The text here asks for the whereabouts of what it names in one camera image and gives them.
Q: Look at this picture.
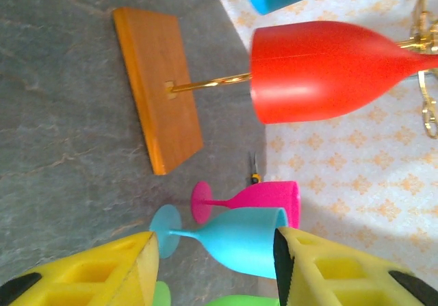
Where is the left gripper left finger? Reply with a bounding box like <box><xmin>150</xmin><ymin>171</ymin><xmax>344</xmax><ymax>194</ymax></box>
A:
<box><xmin>0</xmin><ymin>231</ymin><xmax>161</xmax><ymax>306</ymax></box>

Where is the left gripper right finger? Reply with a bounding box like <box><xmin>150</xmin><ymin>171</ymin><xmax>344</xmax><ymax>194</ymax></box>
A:
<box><xmin>273</xmin><ymin>226</ymin><xmax>438</xmax><ymax>306</ymax></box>

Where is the green wine glass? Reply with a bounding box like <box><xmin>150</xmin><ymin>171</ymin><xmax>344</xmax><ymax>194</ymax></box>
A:
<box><xmin>152</xmin><ymin>280</ymin><xmax>280</xmax><ymax>306</ymax></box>

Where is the light blue wine glass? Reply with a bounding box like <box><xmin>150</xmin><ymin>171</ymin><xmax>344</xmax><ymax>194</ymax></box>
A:
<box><xmin>149</xmin><ymin>205</ymin><xmax>289</xmax><ymax>280</ymax></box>

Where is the pink wine glass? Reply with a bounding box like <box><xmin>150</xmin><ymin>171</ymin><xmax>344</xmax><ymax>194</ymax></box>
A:
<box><xmin>190</xmin><ymin>180</ymin><xmax>302</xmax><ymax>230</ymax></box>

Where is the red wine glass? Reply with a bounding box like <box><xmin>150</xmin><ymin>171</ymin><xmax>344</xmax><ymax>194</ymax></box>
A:
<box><xmin>248</xmin><ymin>21</ymin><xmax>438</xmax><ymax>125</ymax></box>

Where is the gold wire rack wooden base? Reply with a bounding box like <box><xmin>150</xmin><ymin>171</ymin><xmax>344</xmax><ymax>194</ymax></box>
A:
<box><xmin>113</xmin><ymin>0</ymin><xmax>438</xmax><ymax>176</ymax></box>

